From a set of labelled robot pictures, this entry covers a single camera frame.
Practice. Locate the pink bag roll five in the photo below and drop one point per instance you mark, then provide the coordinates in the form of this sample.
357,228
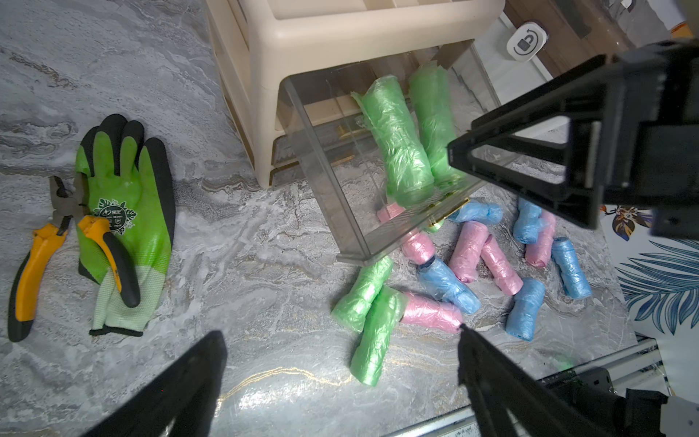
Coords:
539,254

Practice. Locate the pink bag roll three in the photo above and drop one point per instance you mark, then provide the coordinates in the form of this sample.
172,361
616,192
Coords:
505,277

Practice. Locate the green bag roll one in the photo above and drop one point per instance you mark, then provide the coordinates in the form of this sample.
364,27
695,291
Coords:
352,309

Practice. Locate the green bag roll five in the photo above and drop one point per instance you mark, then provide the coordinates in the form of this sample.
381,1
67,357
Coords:
409,178

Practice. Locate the beige drawer organizer cabinet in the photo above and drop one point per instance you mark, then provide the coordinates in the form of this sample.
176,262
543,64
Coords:
259,44

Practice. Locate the pink bag roll four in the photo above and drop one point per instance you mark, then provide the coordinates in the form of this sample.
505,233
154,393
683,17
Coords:
429,313

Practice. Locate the blue bag roll three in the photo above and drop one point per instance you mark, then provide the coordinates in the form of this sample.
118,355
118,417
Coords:
488,214

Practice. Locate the blue bag roll four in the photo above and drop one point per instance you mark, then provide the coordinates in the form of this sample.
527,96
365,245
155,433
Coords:
529,223

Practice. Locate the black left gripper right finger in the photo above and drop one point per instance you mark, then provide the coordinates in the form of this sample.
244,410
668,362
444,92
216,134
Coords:
500,391

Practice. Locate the blue bag roll two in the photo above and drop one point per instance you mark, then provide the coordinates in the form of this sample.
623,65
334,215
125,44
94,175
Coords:
522,318

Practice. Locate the pink bag roll two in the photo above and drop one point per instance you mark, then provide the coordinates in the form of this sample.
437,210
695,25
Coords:
466,255

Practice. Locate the green black work glove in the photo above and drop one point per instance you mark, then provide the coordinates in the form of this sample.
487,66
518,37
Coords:
128,182

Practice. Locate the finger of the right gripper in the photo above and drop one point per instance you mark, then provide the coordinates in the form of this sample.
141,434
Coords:
623,127

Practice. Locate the blue bag roll five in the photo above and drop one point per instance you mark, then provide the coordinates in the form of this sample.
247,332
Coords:
576,286

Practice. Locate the pink bag roll one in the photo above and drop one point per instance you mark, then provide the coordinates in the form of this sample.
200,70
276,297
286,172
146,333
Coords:
416,246

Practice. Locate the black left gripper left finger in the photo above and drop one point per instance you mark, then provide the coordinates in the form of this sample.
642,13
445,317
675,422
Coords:
182,400

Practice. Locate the blue bag roll one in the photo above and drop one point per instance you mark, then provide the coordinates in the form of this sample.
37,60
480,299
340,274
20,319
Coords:
442,284

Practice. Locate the green bag roll four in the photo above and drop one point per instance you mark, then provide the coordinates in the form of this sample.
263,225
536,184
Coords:
429,92

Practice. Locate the brown lid storage box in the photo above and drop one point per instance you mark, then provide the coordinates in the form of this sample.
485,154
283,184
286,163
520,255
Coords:
576,31

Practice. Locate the green bag roll two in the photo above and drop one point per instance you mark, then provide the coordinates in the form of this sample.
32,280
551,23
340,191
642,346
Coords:
385,314

